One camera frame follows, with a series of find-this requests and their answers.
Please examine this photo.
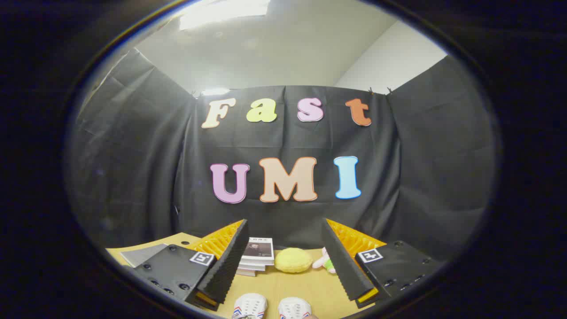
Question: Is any white canvas shoe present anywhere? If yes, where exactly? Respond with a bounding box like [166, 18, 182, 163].
[232, 292, 268, 319]
[278, 297, 312, 319]

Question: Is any yellow round plush toy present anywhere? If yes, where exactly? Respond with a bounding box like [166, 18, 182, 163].
[274, 247, 313, 273]

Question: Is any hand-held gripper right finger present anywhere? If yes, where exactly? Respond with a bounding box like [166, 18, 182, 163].
[321, 218, 445, 309]

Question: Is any pink and green plush toy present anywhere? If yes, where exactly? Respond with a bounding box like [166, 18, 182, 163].
[312, 247, 337, 274]

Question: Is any ceiling light panel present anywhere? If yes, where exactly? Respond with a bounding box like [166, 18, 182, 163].
[179, 0, 271, 30]

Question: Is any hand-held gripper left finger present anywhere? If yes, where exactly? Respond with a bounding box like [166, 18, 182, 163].
[132, 218, 250, 311]

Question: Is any white portrait cover book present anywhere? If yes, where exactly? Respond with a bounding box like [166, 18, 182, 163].
[241, 237, 275, 267]

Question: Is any black backdrop cloth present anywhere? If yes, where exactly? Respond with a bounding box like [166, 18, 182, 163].
[66, 48, 499, 262]

